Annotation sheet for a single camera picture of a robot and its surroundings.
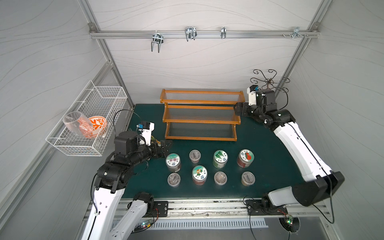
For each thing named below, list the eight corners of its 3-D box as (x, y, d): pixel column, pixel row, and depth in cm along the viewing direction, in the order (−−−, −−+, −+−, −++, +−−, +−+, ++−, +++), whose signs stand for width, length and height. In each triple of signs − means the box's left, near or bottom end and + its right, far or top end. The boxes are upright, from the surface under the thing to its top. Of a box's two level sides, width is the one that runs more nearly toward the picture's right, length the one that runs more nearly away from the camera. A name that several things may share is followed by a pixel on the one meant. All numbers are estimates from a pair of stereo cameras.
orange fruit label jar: (192, 185, 82) (192, 180, 76) (192, 170, 87) (192, 165, 81) (207, 185, 82) (208, 180, 76) (206, 170, 87) (207, 165, 81)
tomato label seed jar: (237, 168, 89) (241, 162, 82) (235, 155, 94) (238, 149, 88) (251, 168, 89) (256, 162, 82) (248, 155, 94) (252, 149, 88)
